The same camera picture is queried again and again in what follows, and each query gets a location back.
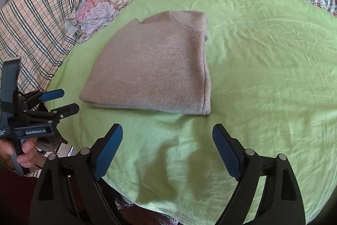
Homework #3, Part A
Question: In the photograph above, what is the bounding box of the plaid checkered blanket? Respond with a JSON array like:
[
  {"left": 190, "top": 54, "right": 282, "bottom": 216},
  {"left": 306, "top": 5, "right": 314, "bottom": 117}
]
[{"left": 1, "top": 0, "right": 83, "bottom": 93}]

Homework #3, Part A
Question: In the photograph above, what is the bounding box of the light green bed sheet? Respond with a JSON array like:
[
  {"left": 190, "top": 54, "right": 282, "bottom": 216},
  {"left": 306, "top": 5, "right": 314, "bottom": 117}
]
[{"left": 47, "top": 0, "right": 336, "bottom": 224}]

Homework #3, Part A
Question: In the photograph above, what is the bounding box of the beige knit sweater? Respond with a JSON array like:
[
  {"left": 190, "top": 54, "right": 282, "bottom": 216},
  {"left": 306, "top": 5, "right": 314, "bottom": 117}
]
[{"left": 79, "top": 11, "right": 211, "bottom": 116}]

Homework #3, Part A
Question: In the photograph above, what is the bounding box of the person's left hand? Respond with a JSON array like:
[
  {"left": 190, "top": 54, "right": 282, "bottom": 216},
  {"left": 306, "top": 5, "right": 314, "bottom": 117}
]
[{"left": 1, "top": 138, "right": 37, "bottom": 170}]

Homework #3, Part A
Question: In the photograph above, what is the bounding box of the large peony floral pillow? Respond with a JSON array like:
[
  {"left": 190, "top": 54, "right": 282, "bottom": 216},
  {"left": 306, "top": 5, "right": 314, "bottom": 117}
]
[{"left": 65, "top": 0, "right": 132, "bottom": 44}]

